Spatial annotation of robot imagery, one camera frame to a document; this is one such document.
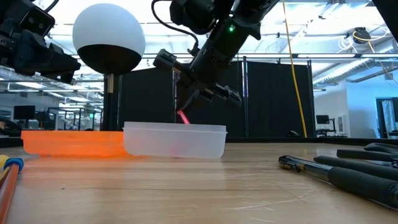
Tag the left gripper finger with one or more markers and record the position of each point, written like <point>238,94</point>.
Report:
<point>46,59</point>
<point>62,77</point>

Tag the blue-capped pencil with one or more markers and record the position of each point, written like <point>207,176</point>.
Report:
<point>14,164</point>

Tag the clear plastic supply box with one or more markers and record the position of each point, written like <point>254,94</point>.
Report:
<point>174,140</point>

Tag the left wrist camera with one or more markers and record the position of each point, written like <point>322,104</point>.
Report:
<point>37,20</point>

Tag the white globe lamp black stand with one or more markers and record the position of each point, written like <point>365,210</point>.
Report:
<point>109,31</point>

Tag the black pen clear barrel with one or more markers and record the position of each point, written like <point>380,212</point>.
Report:
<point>357,183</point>

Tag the dark framed doorway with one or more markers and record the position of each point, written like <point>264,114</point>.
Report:
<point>379,118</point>

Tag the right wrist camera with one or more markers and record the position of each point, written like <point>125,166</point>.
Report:
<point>192,15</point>

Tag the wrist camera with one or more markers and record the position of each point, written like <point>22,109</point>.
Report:
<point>192,15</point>
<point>37,20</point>

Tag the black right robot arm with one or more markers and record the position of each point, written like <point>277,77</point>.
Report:
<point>245,18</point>

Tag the black partition screen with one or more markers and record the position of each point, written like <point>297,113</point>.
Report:
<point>273,99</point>

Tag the black computer monitor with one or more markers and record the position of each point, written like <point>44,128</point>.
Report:
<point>322,119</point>
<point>24,112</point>

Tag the orange plastic box lid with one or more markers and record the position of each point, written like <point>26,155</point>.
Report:
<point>71,143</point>

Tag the white framed wall poster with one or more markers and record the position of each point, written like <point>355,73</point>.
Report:
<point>341,124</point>

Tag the black office chair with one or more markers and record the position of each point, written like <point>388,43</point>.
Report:
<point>9,129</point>

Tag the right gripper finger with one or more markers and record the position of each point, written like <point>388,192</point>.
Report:
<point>185,104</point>
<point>199,95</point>

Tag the long pink pencil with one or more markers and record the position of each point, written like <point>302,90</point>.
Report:
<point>183,117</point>

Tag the small black floor device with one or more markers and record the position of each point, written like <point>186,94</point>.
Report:
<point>293,134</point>

